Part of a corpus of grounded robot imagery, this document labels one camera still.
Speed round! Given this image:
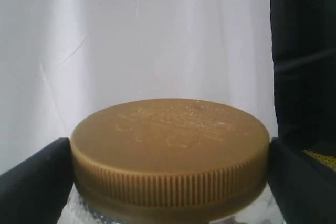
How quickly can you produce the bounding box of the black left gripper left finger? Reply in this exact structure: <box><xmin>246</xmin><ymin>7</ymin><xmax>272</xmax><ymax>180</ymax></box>
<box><xmin>1</xmin><ymin>137</ymin><xmax>74</xmax><ymax>223</ymax></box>

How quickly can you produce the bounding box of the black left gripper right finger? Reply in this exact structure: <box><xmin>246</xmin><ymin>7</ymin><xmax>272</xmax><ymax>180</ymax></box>
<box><xmin>268</xmin><ymin>138</ymin><xmax>335</xmax><ymax>223</ymax></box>

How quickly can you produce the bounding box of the yellow millet bottle white cap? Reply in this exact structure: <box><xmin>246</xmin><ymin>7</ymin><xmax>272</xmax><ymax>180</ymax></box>
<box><xmin>303</xmin><ymin>150</ymin><xmax>336</xmax><ymax>170</ymax></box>

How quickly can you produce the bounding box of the clear jar gold lid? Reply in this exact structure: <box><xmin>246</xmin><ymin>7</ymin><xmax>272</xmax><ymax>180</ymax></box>
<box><xmin>59</xmin><ymin>99</ymin><xmax>284</xmax><ymax>223</ymax></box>

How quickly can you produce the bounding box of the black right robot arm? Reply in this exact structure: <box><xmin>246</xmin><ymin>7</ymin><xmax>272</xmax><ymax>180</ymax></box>
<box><xmin>270</xmin><ymin>0</ymin><xmax>335</xmax><ymax>155</ymax></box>

